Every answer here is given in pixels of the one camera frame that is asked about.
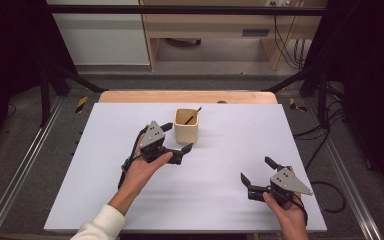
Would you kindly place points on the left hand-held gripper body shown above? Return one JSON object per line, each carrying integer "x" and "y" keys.
{"x": 151, "y": 136}

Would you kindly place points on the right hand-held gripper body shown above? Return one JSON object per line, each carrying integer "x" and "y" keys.
{"x": 288, "y": 181}

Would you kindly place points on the beige square pen holder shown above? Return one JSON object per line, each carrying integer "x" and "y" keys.
{"x": 186, "y": 135}

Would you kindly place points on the black pen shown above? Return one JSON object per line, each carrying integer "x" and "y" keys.
{"x": 190, "y": 118}

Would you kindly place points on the person's right hand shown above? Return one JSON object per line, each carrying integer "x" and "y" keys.
{"x": 293, "y": 216}

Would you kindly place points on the person's left hand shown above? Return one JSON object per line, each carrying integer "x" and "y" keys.
{"x": 138, "y": 175}

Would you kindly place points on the white table board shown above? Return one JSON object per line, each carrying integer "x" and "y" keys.
{"x": 213, "y": 200}

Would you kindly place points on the yellow black tape strip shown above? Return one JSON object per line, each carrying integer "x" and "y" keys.
{"x": 295, "y": 105}
{"x": 81, "y": 104}

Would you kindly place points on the black stand leg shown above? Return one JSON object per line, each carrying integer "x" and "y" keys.
{"x": 322, "y": 100}
{"x": 45, "y": 100}

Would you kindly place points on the white sleeve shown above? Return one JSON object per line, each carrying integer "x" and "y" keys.
{"x": 101, "y": 225}

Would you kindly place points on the white cabinet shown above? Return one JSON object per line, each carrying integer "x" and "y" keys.
{"x": 103, "y": 40}

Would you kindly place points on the light wooden desk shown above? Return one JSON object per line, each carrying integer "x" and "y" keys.
{"x": 213, "y": 25}

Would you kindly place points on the black curtain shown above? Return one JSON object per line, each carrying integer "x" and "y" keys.
{"x": 373, "y": 83}
{"x": 10, "y": 66}

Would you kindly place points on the grey desk label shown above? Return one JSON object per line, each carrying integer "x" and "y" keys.
{"x": 255, "y": 32}

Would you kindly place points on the aluminium floor rail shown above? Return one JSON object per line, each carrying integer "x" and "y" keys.
{"x": 23, "y": 163}
{"x": 350, "y": 186}

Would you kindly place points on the black horizontal frame bar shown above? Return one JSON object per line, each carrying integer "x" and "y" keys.
{"x": 180, "y": 10}

